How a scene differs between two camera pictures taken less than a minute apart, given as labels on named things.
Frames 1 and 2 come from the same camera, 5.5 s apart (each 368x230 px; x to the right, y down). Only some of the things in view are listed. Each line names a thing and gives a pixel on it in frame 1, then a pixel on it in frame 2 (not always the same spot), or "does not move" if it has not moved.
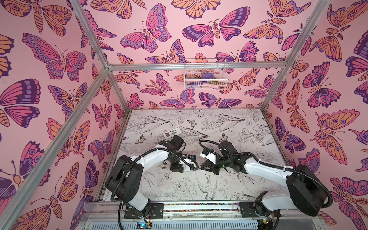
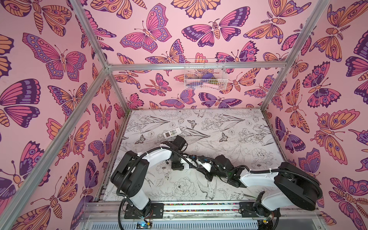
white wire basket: x=207 y=79 does not move
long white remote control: x=187 y=167 does not move
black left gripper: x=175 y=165 does not move
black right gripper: x=214 y=164 to x=220 y=166
